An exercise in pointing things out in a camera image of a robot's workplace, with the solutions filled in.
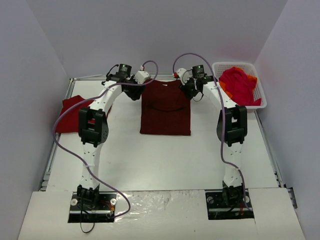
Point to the orange t shirt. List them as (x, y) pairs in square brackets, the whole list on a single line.
[(238, 86)]

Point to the crimson pink t shirt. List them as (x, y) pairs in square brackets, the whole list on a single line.
[(241, 101)]

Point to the white plastic laundry basket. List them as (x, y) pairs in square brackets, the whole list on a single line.
[(258, 92)]

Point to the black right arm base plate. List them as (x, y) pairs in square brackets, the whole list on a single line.
[(218, 209)]

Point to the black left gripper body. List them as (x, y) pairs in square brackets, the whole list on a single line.
[(134, 91)]

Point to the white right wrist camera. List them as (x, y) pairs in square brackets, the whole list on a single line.
[(183, 75)]

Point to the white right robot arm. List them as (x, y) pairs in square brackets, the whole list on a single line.
[(231, 130)]

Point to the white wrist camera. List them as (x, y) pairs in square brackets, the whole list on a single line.
[(183, 75), (141, 76)]

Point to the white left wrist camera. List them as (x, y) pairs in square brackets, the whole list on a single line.
[(141, 76)]

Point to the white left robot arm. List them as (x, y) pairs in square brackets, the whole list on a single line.
[(93, 128)]

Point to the dark maroon t shirt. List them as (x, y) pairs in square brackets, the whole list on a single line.
[(165, 110)]

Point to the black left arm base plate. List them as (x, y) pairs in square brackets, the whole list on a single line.
[(102, 211)]

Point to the folded red t shirt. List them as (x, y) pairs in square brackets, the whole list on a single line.
[(69, 123)]

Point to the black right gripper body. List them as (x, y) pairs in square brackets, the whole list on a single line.
[(189, 90)]

